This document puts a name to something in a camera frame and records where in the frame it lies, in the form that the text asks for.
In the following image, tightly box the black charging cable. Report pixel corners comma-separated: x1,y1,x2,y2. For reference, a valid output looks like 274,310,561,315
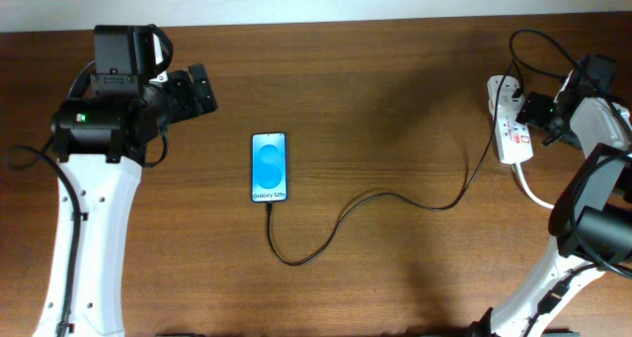
265,59,525,268

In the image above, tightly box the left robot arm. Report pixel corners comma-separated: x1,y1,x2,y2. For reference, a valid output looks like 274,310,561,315
35,25,217,336

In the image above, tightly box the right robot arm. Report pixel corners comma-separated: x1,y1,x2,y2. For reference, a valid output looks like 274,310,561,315
466,54,631,336

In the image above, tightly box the blue screen smartphone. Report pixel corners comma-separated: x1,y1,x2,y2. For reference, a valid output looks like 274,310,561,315
251,132,288,203

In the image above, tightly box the white power strip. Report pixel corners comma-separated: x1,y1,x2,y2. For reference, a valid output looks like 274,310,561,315
487,75,533,165

